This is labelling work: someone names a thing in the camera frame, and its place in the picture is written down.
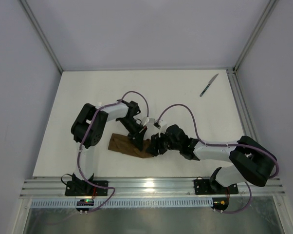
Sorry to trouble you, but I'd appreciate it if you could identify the aluminium frame post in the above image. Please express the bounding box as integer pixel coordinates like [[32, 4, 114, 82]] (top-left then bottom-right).
[[19, 0, 64, 74], [233, 0, 279, 73]]

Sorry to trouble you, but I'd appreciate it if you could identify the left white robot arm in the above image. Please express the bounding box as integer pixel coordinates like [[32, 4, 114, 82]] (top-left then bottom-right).
[[65, 100, 147, 196]]

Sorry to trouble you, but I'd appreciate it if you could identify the brown cloth napkin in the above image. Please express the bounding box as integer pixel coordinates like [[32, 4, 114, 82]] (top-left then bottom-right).
[[108, 133, 154, 158]]

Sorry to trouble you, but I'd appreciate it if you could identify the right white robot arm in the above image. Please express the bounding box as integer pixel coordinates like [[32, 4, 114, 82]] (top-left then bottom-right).
[[146, 125, 279, 194]]

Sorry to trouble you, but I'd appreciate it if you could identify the left aluminium frame post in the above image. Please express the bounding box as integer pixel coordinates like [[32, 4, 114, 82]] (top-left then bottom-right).
[[19, 0, 64, 74]]

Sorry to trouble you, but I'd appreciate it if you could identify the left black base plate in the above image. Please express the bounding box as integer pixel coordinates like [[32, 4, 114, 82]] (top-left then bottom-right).
[[65, 180, 108, 196]]

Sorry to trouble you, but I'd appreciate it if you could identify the knife with green handle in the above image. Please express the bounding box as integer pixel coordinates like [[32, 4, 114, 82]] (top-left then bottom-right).
[[200, 74, 219, 97]]

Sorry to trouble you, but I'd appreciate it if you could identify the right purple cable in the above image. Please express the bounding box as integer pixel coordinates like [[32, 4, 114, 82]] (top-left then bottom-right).
[[156, 104, 280, 215]]

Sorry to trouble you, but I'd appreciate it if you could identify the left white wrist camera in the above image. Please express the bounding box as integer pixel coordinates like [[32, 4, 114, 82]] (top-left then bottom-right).
[[142, 117, 155, 126]]

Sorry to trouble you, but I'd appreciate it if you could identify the right aluminium frame post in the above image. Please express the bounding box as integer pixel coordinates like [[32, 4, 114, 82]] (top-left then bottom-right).
[[233, 0, 279, 73]]

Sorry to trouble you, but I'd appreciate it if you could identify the right side aluminium rail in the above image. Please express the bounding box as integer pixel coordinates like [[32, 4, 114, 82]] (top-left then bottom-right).
[[226, 68, 259, 142]]

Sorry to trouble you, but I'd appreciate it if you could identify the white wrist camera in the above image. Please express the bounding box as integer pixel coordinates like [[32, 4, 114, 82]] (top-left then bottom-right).
[[154, 119, 167, 137], [142, 117, 155, 126]]

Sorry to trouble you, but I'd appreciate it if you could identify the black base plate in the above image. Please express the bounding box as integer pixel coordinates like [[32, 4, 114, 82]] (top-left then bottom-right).
[[193, 177, 239, 195], [65, 180, 108, 196]]

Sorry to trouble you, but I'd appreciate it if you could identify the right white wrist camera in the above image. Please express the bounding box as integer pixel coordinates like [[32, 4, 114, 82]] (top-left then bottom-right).
[[154, 119, 167, 137]]

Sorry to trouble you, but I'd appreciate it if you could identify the slotted cable duct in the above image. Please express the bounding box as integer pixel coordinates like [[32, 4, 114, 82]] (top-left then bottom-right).
[[30, 197, 213, 209]]

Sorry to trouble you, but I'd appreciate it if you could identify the aluminium mounting rail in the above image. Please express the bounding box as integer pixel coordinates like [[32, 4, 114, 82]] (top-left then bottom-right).
[[19, 177, 285, 198]]

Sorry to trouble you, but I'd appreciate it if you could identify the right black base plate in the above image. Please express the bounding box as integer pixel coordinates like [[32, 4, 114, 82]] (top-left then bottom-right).
[[193, 177, 239, 195]]

